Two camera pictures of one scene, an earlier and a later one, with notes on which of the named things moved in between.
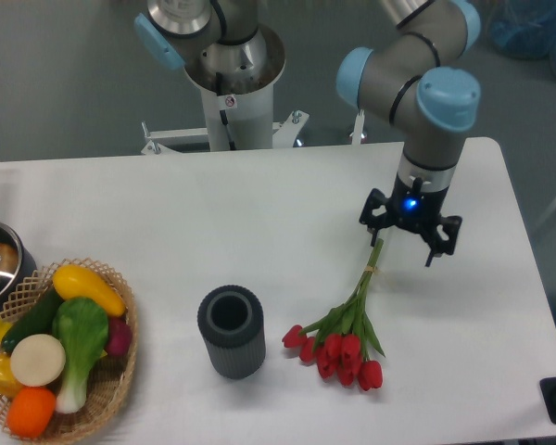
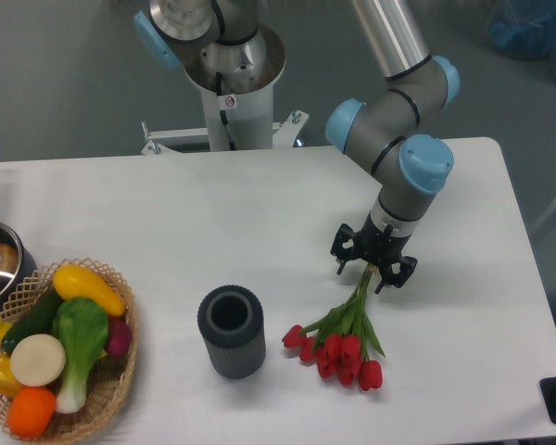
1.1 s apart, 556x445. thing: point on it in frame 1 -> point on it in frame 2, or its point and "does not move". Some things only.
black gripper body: x=415 y=206 -> x=372 y=243
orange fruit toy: x=30 y=411 does not move
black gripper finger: x=437 y=246 -> x=408 y=266
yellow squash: x=75 y=282 does not move
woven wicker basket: x=108 y=380 does not move
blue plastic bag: x=536 y=30 does not move
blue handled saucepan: x=7 y=265 does not move
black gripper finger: x=375 y=200 -> x=344 y=255
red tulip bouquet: x=340 y=340 does not move
